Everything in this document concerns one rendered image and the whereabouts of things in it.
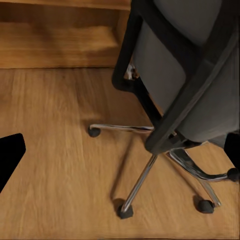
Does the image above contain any swivel chair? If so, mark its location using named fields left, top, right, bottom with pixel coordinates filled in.
left=87, top=0, right=240, bottom=219

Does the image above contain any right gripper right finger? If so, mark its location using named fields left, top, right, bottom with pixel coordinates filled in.
left=224, top=133, right=240, bottom=174

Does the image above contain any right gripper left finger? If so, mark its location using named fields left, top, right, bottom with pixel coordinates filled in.
left=0, top=133, right=26, bottom=193

